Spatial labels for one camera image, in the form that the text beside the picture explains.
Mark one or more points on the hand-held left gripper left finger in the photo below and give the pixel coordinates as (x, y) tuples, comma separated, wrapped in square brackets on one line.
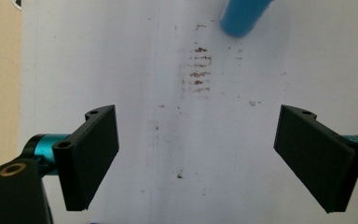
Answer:
[(88, 158)]

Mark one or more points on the white paper sheet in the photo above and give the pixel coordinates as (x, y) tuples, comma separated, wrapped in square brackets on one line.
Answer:
[(230, 140)]

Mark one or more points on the blue bottle with white cap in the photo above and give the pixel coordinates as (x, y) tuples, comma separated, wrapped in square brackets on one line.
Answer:
[(240, 17)]

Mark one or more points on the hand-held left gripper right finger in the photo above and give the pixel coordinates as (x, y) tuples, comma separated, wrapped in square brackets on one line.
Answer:
[(317, 158)]

